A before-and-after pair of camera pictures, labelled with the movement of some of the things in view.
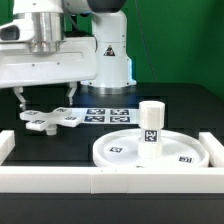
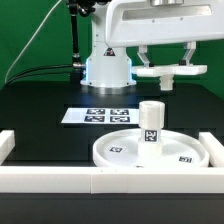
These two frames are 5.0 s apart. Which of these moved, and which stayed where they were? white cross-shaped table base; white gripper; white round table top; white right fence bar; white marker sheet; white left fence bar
Moved: white cross-shaped table base; white gripper
Stayed: white right fence bar; white round table top; white left fence bar; white marker sheet
